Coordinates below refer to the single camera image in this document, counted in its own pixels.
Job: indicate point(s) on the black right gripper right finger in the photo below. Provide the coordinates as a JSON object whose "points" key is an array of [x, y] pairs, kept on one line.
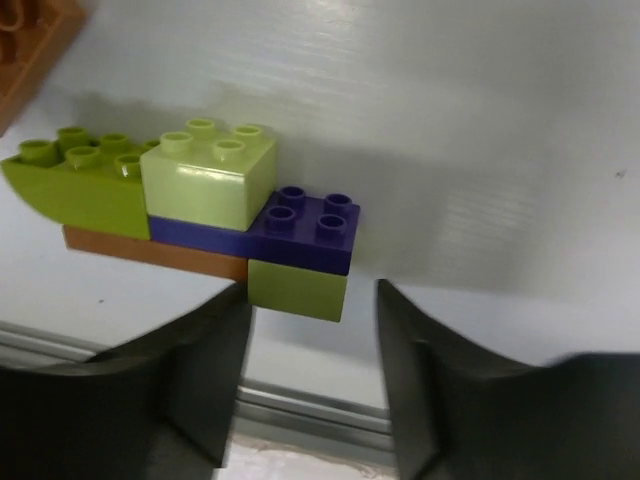
{"points": [[460, 411]]}

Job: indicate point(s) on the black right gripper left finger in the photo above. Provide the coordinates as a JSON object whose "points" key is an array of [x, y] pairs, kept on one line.
{"points": [[160, 406]]}

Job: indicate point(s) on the curved green lego brick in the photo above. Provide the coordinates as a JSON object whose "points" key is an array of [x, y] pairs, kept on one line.
{"points": [[84, 181]]}

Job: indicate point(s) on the pale green lego brick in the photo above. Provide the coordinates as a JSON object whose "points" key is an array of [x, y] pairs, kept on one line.
{"points": [[295, 290], [207, 176]]}

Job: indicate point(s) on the brown lego plate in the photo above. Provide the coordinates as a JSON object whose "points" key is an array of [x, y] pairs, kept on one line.
{"points": [[34, 36], [159, 254]]}

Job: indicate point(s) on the purple lego plate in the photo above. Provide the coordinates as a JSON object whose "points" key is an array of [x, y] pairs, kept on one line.
{"points": [[293, 229]]}

